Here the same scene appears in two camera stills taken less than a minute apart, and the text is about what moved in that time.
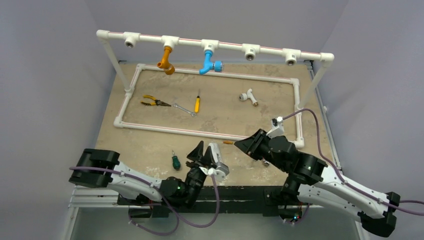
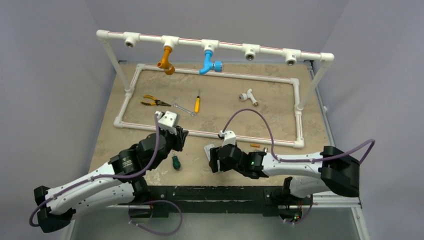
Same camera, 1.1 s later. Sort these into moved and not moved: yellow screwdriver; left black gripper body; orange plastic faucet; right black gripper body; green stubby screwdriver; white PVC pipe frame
Moved: right black gripper body; left black gripper body
Not moved: orange plastic faucet; green stubby screwdriver; yellow screwdriver; white PVC pipe frame
